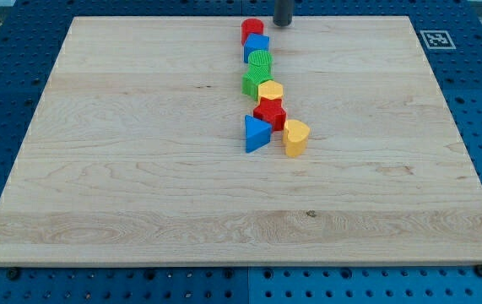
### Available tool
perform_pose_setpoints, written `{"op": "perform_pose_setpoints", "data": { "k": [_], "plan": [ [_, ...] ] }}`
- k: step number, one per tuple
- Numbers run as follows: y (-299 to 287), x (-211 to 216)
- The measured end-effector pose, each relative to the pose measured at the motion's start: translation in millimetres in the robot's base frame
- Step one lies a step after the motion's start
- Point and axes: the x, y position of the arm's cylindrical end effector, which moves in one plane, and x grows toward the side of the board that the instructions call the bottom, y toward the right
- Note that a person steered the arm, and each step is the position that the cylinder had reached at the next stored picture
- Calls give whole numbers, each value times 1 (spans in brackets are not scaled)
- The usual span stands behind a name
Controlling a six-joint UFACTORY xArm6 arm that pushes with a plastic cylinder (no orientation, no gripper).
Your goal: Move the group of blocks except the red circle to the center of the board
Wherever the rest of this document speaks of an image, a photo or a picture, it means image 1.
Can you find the red star block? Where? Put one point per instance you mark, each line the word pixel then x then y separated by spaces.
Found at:
pixel 271 111

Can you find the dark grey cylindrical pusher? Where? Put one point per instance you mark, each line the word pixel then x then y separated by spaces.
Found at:
pixel 283 12

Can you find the white fiducial marker tag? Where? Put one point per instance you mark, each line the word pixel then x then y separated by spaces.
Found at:
pixel 437 40

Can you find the black bolt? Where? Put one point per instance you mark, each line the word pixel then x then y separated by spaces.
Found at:
pixel 13 273
pixel 478 270

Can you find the wooden board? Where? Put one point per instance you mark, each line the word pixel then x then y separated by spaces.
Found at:
pixel 135 155

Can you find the black bolt front left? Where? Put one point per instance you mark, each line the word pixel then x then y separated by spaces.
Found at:
pixel 13 273

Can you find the green cylinder block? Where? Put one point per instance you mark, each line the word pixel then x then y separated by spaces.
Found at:
pixel 260 59

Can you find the black bolt front right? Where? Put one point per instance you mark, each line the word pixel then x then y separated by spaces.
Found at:
pixel 478 270

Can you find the red cylinder block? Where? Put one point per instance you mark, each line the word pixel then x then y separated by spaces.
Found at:
pixel 251 26

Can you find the yellow hexagon block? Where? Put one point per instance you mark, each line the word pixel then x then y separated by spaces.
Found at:
pixel 270 90

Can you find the green cube block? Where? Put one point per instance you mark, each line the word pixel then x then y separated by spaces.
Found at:
pixel 252 78

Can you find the yellow heart block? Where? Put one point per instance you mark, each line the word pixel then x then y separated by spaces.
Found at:
pixel 295 137

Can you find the blue triangle block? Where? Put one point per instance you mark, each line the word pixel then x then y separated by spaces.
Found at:
pixel 257 133

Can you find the blue pentagon block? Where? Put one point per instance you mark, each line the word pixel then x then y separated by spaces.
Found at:
pixel 253 43

